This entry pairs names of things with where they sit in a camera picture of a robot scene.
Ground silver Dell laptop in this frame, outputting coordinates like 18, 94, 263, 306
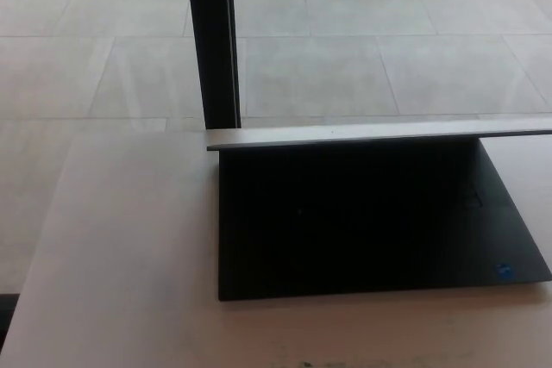
206, 126, 552, 303

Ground black vertical window frame post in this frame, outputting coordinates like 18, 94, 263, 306
184, 0, 242, 131

